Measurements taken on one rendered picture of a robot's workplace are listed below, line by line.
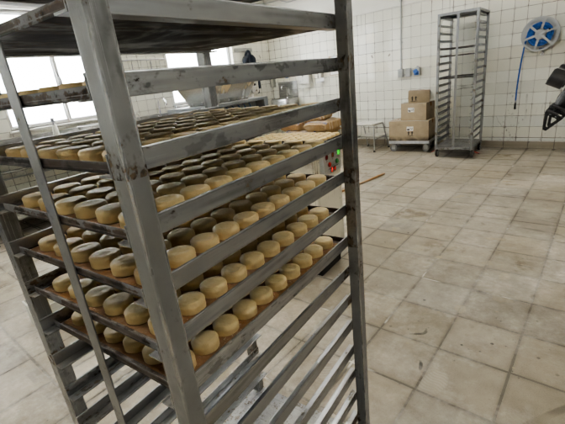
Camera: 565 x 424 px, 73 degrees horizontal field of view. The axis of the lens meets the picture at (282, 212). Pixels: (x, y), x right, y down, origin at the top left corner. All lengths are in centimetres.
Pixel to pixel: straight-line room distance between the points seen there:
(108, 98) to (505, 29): 600
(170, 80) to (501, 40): 588
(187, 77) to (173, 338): 36
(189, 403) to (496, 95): 599
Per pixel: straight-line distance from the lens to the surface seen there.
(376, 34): 686
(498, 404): 189
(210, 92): 120
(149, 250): 50
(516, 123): 630
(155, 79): 54
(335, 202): 259
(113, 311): 74
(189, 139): 57
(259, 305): 83
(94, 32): 47
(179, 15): 59
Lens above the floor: 131
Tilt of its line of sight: 20 degrees down
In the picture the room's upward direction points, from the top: 7 degrees counter-clockwise
